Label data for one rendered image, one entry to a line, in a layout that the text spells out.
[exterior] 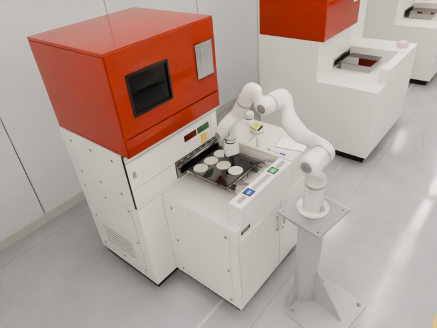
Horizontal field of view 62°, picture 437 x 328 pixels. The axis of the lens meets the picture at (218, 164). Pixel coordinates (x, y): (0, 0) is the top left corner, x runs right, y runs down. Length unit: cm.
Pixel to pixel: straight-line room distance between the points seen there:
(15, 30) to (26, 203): 148
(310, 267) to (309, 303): 37
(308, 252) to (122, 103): 143
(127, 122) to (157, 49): 42
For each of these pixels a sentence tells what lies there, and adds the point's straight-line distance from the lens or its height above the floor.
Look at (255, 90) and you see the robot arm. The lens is 202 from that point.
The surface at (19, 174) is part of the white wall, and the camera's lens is 358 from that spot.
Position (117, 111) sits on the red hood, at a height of 152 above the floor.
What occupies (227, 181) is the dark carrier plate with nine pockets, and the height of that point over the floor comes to 90.
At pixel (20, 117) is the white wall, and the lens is 343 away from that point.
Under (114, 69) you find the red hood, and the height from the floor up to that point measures 173.
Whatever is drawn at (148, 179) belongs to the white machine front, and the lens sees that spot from 231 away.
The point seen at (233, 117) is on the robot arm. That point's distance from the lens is 221.
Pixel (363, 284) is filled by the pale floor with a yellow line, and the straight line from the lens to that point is 299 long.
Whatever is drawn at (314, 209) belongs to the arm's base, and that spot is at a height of 88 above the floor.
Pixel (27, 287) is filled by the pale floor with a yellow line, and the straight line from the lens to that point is 339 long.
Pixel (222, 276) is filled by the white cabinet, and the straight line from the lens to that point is 252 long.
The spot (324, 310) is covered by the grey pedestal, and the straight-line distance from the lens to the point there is 278.
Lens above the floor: 231
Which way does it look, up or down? 34 degrees down
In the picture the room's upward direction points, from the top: 5 degrees counter-clockwise
